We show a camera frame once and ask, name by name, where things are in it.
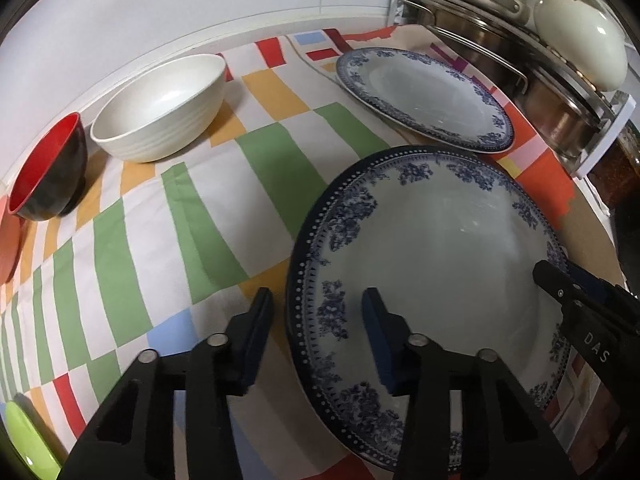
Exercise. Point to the cream frying pan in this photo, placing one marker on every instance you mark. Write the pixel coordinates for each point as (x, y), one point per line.
(585, 35)

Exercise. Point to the white ribbed bowl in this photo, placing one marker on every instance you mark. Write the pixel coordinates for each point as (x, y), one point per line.
(160, 105)

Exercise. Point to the large steel pot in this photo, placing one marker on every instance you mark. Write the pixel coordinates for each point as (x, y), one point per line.
(465, 40)

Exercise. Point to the copper bottomed steel pot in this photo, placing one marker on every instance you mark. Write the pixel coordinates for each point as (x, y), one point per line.
(560, 115)

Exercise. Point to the small blue floral plate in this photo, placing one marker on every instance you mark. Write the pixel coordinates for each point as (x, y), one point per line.
(425, 95)

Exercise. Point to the large blue floral plate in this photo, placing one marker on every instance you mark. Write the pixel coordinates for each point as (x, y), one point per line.
(450, 260)

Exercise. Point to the colourful checked tablecloth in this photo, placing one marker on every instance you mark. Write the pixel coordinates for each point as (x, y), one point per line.
(200, 200)

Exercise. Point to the white pot rack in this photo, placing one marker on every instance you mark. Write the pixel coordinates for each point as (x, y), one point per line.
(600, 145)

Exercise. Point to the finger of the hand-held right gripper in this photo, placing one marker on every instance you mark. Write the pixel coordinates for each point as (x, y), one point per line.
(552, 280)
(587, 282)

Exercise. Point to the red and black bowl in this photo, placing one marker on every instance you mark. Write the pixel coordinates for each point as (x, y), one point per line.
(47, 165)

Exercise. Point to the salmon pink bowl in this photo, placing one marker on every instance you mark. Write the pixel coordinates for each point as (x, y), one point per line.
(9, 240)

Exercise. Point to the green bowl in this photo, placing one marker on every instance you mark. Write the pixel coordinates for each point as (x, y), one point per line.
(27, 440)

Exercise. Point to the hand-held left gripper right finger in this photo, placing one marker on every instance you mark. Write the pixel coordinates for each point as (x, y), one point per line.
(377, 332)

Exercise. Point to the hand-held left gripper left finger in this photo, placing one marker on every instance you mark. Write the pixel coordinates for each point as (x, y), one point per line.
(255, 332)

